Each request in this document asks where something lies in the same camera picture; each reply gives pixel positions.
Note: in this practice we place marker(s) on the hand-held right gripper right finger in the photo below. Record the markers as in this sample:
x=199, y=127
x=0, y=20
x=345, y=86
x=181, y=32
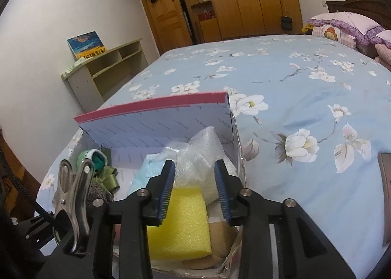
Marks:
x=223, y=193

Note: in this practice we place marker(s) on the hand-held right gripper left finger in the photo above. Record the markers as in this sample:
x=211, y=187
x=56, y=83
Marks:
x=166, y=193

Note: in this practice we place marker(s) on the white textured cloth roll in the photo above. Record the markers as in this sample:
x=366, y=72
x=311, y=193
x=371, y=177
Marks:
x=210, y=193

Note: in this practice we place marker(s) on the yellow sponge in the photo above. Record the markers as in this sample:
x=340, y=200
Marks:
x=183, y=224

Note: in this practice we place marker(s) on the white mesh bow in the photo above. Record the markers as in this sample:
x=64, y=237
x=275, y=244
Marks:
x=195, y=156

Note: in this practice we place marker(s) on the grey knitted cloth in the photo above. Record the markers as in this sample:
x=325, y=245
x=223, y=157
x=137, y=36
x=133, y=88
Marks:
x=104, y=193

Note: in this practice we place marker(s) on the pink cardboard box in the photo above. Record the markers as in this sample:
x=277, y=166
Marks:
x=152, y=126

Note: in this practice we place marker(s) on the green striped sock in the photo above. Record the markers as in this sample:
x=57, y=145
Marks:
x=97, y=161

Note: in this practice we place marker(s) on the metal spring clip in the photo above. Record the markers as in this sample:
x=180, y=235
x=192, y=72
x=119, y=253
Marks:
x=65, y=205

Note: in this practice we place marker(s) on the wooden desk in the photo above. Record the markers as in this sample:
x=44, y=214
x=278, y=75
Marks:
x=23, y=175

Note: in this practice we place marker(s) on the green satin ribbon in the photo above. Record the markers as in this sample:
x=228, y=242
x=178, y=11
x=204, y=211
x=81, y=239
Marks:
x=107, y=179

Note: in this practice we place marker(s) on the bed with floral sheet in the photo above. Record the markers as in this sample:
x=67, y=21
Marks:
x=305, y=89

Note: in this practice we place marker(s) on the beige wooden shelf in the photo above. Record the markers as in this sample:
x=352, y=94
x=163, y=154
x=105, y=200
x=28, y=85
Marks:
x=91, y=83

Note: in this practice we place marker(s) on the green white packet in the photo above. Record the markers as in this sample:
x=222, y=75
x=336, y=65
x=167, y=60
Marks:
x=74, y=66

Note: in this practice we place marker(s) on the brown rectangular object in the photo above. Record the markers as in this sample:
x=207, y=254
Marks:
x=385, y=199

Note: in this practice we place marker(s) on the blue and yellow painting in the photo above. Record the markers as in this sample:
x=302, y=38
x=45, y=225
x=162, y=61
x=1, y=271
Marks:
x=85, y=43

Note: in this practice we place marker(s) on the red box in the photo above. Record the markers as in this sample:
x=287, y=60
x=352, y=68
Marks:
x=205, y=17

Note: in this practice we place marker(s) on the wooden door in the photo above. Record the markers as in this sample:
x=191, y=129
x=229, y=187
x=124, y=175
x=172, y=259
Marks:
x=168, y=16

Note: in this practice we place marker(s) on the black hanging pouch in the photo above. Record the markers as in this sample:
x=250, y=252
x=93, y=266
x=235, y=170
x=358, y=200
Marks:
x=286, y=22

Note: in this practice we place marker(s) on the yellow toy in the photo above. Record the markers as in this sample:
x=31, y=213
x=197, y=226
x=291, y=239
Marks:
x=307, y=29

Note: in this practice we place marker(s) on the pink cartoon print pillow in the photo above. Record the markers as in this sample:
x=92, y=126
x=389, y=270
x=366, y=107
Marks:
x=345, y=31

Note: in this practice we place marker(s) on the dark wooden headboard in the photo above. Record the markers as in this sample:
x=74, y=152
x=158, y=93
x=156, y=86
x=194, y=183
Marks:
x=366, y=5

